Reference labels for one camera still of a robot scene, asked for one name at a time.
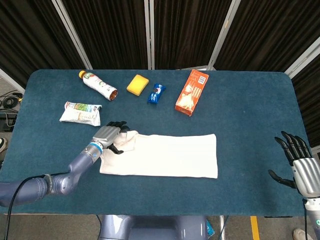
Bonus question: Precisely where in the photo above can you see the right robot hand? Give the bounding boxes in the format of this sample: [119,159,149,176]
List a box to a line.
[267,130,320,200]

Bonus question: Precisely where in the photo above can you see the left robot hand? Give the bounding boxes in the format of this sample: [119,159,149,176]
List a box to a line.
[92,120,131,155]

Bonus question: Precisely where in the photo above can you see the white snack bag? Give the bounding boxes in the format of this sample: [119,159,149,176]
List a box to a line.
[59,100,103,127]

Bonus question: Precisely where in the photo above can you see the white cloth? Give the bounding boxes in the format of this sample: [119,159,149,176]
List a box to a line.
[99,129,219,179]

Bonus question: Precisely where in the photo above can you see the yellow-capped drink bottle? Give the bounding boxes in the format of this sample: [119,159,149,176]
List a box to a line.
[78,70,119,101]

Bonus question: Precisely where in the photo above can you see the yellow sponge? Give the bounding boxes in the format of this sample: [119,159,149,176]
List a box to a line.
[126,74,150,96]

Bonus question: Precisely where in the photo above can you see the blue snack packet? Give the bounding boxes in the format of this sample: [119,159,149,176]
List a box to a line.
[146,83,167,105]

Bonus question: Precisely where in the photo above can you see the orange cardboard box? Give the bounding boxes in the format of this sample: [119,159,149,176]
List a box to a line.
[174,69,210,118]

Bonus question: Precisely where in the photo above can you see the metal table leg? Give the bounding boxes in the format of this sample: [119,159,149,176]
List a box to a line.
[218,215,227,240]

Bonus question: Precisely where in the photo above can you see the grey-blue robot torso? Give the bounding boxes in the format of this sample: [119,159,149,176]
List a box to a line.
[99,214,209,240]

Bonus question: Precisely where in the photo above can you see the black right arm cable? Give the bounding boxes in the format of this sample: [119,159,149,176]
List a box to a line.
[302,198,309,240]

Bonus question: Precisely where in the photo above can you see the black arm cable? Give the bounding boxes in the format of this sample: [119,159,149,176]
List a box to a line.
[4,171,70,240]
[302,198,309,240]

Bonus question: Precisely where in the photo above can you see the coiled black floor cable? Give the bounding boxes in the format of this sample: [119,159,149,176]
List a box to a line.
[0,92,24,110]

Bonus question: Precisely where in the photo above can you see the white screen frame post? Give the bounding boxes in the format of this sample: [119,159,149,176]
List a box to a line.
[0,67,26,94]
[284,36,320,79]
[207,0,241,71]
[51,0,94,70]
[143,0,156,70]

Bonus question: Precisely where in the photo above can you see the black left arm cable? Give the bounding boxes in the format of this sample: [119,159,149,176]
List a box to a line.
[4,171,70,240]

